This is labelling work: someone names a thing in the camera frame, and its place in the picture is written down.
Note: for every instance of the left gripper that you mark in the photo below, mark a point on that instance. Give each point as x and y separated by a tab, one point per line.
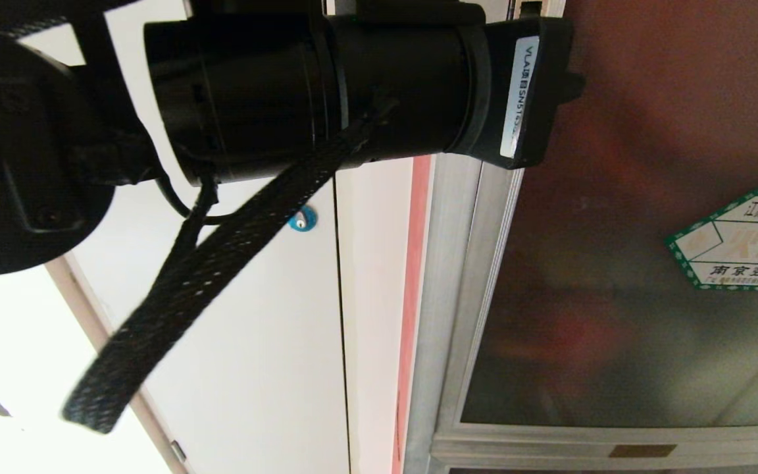
405	85

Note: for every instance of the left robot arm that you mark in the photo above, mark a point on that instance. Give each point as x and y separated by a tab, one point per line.
17	145

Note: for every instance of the white panel door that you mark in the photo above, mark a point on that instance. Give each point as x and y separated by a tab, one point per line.
267	342

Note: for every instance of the glass fire hydrant cabinet door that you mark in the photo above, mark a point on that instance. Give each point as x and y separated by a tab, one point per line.
616	329

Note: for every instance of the blue round knob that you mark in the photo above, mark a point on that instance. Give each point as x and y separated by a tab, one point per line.
302	219

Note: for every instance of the red vertical strip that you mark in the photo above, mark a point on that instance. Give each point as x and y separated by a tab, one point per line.
410	296

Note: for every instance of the green and white sticker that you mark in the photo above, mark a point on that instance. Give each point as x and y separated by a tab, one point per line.
741	243

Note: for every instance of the small metal hinge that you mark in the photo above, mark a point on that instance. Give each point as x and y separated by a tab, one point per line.
178	451

